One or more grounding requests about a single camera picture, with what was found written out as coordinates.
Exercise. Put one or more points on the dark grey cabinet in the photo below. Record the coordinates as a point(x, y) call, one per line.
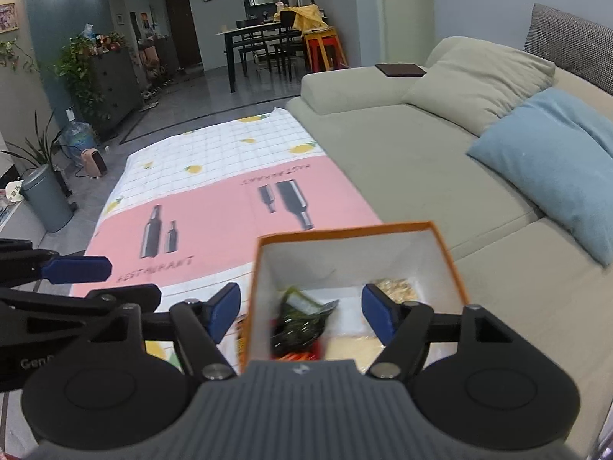
point(117, 86)

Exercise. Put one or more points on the beige sofa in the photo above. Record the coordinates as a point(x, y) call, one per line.
point(407, 153)

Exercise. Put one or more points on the small white round gadget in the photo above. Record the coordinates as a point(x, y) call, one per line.
point(14, 189)

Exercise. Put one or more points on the hanging green vine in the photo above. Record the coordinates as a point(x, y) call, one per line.
point(14, 55)

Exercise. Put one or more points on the long-leaved potted plant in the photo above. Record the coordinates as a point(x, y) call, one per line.
point(33, 153)

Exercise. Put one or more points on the dark wooden door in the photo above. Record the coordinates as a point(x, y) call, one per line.
point(184, 28)

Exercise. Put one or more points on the grey trash bin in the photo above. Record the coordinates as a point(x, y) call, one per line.
point(45, 201)

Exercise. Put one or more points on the small pink heater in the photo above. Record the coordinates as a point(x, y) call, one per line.
point(94, 163)

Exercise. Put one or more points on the dark green snack packet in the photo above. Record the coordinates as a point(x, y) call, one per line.
point(297, 326)

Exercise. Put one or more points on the black dining chair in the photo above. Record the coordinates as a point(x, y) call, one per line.
point(287, 33)

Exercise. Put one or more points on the leafy green plant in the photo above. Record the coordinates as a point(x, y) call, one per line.
point(76, 72)

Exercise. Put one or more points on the wooden picture frame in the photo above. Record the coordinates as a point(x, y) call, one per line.
point(7, 18)

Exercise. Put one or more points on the large blue water bottle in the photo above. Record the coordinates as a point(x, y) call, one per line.
point(79, 136)

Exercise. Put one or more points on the yellow cloth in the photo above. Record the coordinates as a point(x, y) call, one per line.
point(309, 17)

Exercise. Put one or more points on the brown notebook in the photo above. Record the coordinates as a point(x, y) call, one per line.
point(400, 70)

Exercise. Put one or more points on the dark dining table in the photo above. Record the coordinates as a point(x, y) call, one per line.
point(258, 30)

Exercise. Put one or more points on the row of shoes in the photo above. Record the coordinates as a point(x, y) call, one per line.
point(155, 88)

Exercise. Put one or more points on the beige pillow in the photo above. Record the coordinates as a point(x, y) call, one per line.
point(479, 86)

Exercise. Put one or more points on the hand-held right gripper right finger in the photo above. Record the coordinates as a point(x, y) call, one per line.
point(378, 316)

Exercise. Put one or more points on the light blue pillow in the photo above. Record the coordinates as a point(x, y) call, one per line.
point(550, 167)

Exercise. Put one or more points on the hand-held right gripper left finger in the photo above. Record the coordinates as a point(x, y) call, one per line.
point(225, 309)

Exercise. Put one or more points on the orange stool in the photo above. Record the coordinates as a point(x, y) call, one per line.
point(325, 48)

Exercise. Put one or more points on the checked grey cushion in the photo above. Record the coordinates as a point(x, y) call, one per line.
point(574, 43)

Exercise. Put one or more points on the white low cabinet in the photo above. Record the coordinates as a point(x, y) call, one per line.
point(9, 220)

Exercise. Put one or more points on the pink and white printed tablecloth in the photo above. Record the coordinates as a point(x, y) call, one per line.
point(215, 191)

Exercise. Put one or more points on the orange cardboard box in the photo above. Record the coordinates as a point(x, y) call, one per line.
point(335, 258)

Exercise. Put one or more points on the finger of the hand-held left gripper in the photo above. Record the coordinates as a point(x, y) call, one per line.
point(96, 303)
point(76, 269)

